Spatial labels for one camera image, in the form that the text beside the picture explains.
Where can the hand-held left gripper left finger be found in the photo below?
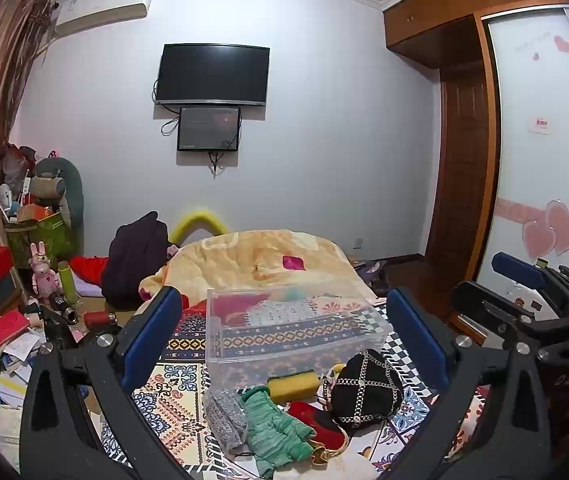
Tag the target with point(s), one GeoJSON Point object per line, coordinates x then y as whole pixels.
{"type": "Point", "coordinates": [150, 342]}

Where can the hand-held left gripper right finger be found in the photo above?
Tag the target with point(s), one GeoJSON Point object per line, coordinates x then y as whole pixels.
{"type": "Point", "coordinates": [417, 342]}

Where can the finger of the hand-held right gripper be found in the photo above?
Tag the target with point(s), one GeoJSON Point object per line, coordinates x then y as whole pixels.
{"type": "Point", "coordinates": [484, 305]}
{"type": "Point", "coordinates": [517, 268]}

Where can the grey gloves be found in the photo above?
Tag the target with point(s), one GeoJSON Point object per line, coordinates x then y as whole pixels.
{"type": "Point", "coordinates": [227, 417]}

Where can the red cloth piece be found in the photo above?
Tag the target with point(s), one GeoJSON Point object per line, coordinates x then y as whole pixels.
{"type": "Point", "coordinates": [314, 417]}

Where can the yellow cloth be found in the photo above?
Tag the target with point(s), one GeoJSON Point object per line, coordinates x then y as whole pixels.
{"type": "Point", "coordinates": [292, 386]}

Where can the clear plastic storage box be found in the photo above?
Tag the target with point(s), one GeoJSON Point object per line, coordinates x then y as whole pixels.
{"type": "Point", "coordinates": [284, 345]}

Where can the green knitted gloves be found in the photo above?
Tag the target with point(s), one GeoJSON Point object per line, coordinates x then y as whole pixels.
{"type": "Point", "coordinates": [272, 430]}

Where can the red thermos bottle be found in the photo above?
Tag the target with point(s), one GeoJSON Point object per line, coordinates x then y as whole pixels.
{"type": "Point", "coordinates": [98, 320]}

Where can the patterned bed sheet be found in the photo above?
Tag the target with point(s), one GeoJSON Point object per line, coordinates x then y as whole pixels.
{"type": "Point", "coordinates": [179, 400]}

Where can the purple slipper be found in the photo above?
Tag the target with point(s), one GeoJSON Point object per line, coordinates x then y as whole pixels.
{"type": "Point", "coordinates": [372, 272]}

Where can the dark backpack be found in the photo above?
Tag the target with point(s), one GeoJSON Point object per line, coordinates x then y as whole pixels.
{"type": "Point", "coordinates": [132, 260]}

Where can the red fabric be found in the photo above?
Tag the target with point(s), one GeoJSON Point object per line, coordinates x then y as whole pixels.
{"type": "Point", "coordinates": [229, 307]}

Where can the red garment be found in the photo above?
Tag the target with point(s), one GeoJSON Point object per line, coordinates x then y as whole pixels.
{"type": "Point", "coordinates": [89, 267]}

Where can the green cylinder bottle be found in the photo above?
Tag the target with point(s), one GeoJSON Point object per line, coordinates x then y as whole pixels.
{"type": "Point", "coordinates": [68, 282]}

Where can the brown wooden door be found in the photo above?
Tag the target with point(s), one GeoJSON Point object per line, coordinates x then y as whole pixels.
{"type": "Point", "coordinates": [459, 170]}

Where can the yellow plush blanket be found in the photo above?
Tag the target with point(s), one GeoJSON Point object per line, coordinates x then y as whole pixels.
{"type": "Point", "coordinates": [244, 260]}

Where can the yellow foam tube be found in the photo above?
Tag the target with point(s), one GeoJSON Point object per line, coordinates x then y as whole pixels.
{"type": "Point", "coordinates": [189, 222]}

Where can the pink rabbit toy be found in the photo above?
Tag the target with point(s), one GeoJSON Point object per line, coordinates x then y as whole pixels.
{"type": "Point", "coordinates": [42, 272]}

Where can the pale knitted cloth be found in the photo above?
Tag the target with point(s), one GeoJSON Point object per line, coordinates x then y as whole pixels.
{"type": "Point", "coordinates": [277, 311]}

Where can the wooden wardrobe with heart doors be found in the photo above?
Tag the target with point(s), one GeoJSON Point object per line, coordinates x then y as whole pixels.
{"type": "Point", "coordinates": [539, 135]}

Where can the green shopping bag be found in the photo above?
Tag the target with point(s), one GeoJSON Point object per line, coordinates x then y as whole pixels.
{"type": "Point", "coordinates": [52, 235]}

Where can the red book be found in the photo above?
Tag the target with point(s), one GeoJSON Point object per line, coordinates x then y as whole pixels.
{"type": "Point", "coordinates": [4, 329]}

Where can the gold heart hairband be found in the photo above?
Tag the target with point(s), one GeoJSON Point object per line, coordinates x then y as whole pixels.
{"type": "Point", "coordinates": [322, 455]}

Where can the grey green plush pillow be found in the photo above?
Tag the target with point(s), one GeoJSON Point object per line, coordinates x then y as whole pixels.
{"type": "Point", "coordinates": [72, 185]}

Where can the white air conditioner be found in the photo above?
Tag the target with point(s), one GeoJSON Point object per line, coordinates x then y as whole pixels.
{"type": "Point", "coordinates": [99, 10]}

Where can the black camera lens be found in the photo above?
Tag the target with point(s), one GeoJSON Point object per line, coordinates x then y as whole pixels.
{"type": "Point", "coordinates": [63, 308]}

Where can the white wall socket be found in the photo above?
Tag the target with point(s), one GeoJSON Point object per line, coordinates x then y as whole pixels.
{"type": "Point", "coordinates": [358, 243]}

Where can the small wall-mounted monitor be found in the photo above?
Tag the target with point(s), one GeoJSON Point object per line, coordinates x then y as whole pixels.
{"type": "Point", "coordinates": [208, 128]}

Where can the wall-mounted black television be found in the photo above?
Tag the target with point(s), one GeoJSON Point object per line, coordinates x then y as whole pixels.
{"type": "Point", "coordinates": [212, 74]}

